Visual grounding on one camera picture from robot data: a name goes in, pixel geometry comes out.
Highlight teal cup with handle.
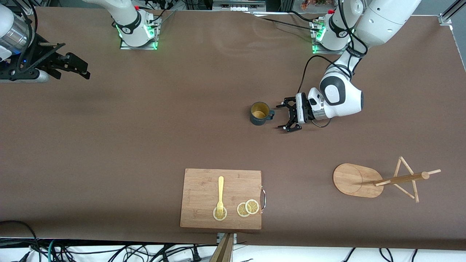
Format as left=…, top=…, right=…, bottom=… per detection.
left=250, top=102, right=276, bottom=126

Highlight wooden cup rack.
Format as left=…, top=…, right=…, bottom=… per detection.
left=333, top=156, right=442, bottom=203

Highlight brown table cloth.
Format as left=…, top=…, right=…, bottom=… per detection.
left=0, top=7, right=466, bottom=251

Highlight yellow plastic fork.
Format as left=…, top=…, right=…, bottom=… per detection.
left=216, top=176, right=225, bottom=219

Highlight orange background object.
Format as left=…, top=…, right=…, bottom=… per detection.
left=300, top=0, right=328, bottom=10

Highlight grey power strip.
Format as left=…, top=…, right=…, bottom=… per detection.
left=213, top=0, right=266, bottom=12

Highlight wooden pole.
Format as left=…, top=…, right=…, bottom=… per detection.
left=209, top=233, right=234, bottom=262

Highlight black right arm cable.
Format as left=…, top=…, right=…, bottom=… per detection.
left=14, top=0, right=67, bottom=73

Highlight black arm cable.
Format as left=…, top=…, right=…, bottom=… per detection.
left=14, top=0, right=67, bottom=73
left=299, top=0, right=369, bottom=128

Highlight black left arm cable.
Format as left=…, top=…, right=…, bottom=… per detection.
left=299, top=0, right=369, bottom=128

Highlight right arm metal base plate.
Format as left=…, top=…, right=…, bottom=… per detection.
left=120, top=16, right=159, bottom=50

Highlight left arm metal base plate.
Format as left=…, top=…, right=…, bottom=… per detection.
left=311, top=20, right=351, bottom=55

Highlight black cable on cloth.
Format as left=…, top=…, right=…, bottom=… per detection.
left=251, top=11, right=323, bottom=32

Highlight black cables at right base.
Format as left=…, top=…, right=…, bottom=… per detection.
left=145, top=0, right=177, bottom=28

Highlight black looped floor cable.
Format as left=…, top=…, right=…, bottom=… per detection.
left=0, top=220, right=41, bottom=262

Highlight black floor cable bundle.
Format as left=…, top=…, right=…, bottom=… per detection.
left=55, top=243, right=204, bottom=262

